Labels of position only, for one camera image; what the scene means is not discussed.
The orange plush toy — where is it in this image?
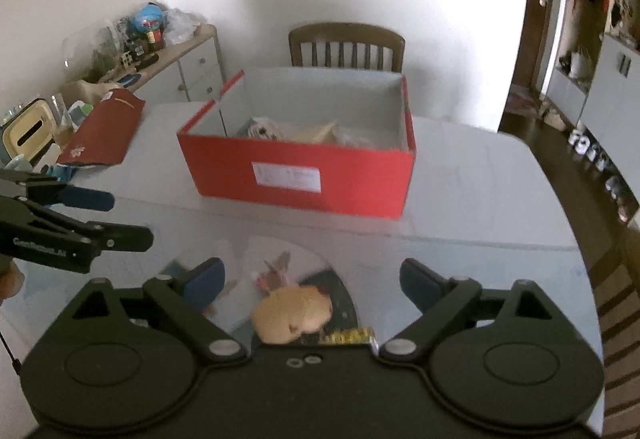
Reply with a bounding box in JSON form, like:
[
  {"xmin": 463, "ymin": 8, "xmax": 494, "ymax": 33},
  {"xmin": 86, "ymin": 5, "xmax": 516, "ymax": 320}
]
[{"xmin": 250, "ymin": 284, "xmax": 333, "ymax": 345}]

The pink tube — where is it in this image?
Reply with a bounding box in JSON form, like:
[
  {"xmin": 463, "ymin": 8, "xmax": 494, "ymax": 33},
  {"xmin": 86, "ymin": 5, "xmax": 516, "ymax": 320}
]
[{"xmin": 254, "ymin": 251, "xmax": 292, "ymax": 294}]

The beige packet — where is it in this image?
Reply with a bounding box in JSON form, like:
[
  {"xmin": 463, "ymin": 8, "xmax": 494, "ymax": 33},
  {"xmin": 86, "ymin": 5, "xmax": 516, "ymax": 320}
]
[{"xmin": 291, "ymin": 121, "xmax": 337, "ymax": 145}]

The blue cloth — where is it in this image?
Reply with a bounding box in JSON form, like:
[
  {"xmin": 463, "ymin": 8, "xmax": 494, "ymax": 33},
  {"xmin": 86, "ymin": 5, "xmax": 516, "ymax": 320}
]
[{"xmin": 46, "ymin": 164, "xmax": 78, "ymax": 183}]

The red paper bag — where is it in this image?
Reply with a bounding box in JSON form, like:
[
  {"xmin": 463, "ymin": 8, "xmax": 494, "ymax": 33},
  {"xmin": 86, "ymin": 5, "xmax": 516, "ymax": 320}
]
[{"xmin": 58, "ymin": 89, "xmax": 145, "ymax": 167}]

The white sideboard cabinet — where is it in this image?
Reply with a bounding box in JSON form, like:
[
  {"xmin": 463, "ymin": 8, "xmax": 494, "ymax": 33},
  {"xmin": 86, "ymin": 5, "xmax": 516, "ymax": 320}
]
[{"xmin": 64, "ymin": 23, "xmax": 225, "ymax": 105}]

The blue globe toy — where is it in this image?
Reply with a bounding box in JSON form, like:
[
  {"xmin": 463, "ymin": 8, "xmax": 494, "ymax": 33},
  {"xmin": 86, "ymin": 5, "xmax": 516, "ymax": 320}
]
[{"xmin": 132, "ymin": 2, "xmax": 165, "ymax": 34}]

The clear plastic bag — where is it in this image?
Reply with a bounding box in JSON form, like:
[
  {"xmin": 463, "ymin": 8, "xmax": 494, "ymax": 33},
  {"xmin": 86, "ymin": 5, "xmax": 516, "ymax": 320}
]
[{"xmin": 164, "ymin": 9, "xmax": 206, "ymax": 46}]

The red cardboard box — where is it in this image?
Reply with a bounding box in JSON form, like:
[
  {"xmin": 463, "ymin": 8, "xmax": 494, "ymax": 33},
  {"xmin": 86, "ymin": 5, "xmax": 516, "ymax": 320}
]
[{"xmin": 177, "ymin": 67, "xmax": 416, "ymax": 219}]

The wooden chair behind table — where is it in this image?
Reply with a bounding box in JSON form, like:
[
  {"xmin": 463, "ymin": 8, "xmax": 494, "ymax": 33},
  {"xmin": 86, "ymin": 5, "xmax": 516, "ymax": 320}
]
[{"xmin": 288, "ymin": 22, "xmax": 406, "ymax": 73}]

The white wall cabinet unit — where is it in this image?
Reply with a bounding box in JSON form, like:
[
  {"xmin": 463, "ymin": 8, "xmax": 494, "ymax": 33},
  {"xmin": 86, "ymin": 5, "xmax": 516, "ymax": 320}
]
[{"xmin": 546, "ymin": 0, "xmax": 639, "ymax": 220}]

